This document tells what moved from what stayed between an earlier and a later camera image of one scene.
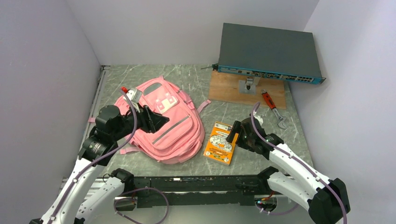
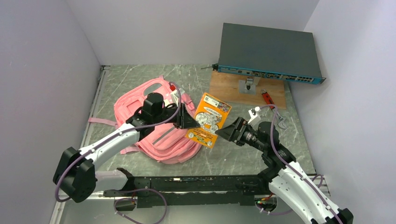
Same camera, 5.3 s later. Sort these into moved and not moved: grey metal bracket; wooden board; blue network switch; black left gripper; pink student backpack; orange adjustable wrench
Moved: black left gripper; pink student backpack
Not moved: grey metal bracket; orange adjustable wrench; wooden board; blue network switch
